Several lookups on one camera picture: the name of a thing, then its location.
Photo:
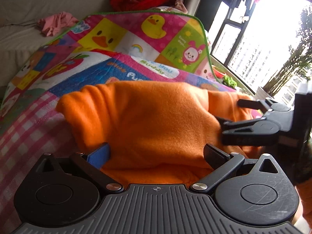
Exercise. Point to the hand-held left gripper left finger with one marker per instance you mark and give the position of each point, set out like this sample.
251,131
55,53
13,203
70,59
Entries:
100,156

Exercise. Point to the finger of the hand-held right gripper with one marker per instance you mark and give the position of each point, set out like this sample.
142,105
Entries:
241,129
253,103

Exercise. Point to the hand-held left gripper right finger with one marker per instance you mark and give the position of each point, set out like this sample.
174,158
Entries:
215,154

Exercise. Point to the orange pumpkin costume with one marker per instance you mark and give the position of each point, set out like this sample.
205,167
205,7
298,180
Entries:
151,124

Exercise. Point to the leafy green potted plant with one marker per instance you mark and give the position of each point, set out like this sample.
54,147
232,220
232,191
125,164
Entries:
230,82

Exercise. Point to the black framed window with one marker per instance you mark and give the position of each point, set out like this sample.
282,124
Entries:
246,46

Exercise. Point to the tall green plant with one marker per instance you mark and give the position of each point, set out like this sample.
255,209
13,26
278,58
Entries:
295,61

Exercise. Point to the white patterned pillow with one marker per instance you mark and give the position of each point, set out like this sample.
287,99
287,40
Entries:
207,40

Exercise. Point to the colourful cartoon play mat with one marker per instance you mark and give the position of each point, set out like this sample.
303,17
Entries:
117,53

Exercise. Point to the small pink soft toy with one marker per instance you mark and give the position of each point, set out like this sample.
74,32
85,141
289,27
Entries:
180,6

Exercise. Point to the pink crumpled garment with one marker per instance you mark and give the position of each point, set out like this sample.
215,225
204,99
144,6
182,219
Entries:
57,23

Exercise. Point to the sofa with white cover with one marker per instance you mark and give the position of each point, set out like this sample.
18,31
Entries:
17,12

